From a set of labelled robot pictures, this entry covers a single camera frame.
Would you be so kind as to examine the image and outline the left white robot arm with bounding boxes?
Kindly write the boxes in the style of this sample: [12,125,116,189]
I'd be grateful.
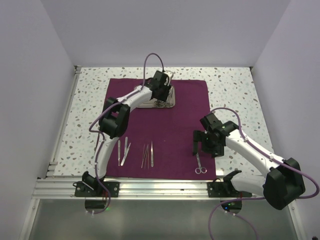
[73,70,174,198]

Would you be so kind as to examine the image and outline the steel clamp in tray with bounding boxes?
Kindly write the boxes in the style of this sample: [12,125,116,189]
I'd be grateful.
[153,100,174,108]

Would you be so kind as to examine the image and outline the purple cloth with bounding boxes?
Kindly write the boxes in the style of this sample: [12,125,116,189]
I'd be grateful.
[106,80,216,180]

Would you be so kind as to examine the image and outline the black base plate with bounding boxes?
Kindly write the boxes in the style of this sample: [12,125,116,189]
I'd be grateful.
[72,181,120,198]
[207,178,252,198]

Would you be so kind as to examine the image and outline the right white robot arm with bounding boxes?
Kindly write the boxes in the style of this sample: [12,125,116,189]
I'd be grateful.
[192,113,306,210]

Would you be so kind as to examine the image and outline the broad steel forceps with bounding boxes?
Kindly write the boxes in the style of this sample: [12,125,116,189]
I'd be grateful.
[150,141,154,168]

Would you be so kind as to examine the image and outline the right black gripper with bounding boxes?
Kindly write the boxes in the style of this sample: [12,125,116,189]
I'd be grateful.
[192,129,224,159]

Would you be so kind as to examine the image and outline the thin steel tweezers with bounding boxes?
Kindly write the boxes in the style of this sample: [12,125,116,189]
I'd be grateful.
[141,144,146,169]
[144,144,150,169]

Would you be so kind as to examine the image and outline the steel scissors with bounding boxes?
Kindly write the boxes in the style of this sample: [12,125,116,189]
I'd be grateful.
[194,153,207,175]

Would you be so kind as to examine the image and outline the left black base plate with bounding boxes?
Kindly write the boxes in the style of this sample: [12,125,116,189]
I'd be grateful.
[72,181,120,198]

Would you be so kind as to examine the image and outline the steel instrument tray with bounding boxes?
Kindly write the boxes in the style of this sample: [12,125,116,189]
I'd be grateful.
[137,86,176,109]

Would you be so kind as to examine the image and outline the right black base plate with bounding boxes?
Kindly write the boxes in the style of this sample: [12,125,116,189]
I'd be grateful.
[207,178,252,198]

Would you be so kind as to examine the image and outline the angled steel forceps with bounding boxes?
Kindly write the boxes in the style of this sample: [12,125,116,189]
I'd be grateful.
[120,143,131,166]

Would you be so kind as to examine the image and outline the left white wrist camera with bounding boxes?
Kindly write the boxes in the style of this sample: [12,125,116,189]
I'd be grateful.
[163,70,174,85]

